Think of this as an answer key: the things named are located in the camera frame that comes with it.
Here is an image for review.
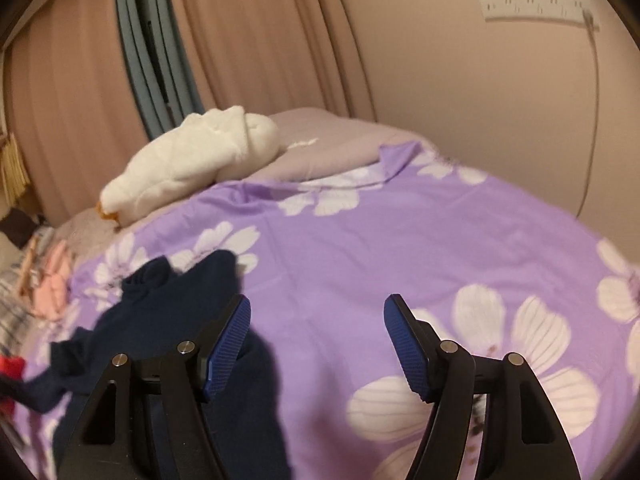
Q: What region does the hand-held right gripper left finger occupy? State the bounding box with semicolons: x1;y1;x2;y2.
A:
59;294;252;480

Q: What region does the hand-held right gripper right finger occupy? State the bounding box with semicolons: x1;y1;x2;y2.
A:
383;294;582;480

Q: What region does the navy fleece garment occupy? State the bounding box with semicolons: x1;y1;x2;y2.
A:
11;250;293;480

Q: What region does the purple floral bed cover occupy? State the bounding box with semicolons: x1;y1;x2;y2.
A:
20;141;640;480

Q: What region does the pink clothing pile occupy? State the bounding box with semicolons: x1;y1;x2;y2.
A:
17;238;77;320

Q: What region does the grey pillow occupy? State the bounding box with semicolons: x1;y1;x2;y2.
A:
216;107;426;182

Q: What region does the red cloth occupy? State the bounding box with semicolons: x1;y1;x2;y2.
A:
0;355;26;380

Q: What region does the striped grey cloth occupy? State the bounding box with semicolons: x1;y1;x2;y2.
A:
0;258;41;361

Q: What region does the hanging beige paper bundle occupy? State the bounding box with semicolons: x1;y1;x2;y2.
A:
0;132;31;200

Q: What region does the beige curtain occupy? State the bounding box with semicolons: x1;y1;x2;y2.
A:
4;0;376;226

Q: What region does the grey window frame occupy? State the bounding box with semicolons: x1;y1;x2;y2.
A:
114;0;207;137

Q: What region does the white wall power strip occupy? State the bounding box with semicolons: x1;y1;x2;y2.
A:
480;0;586;24

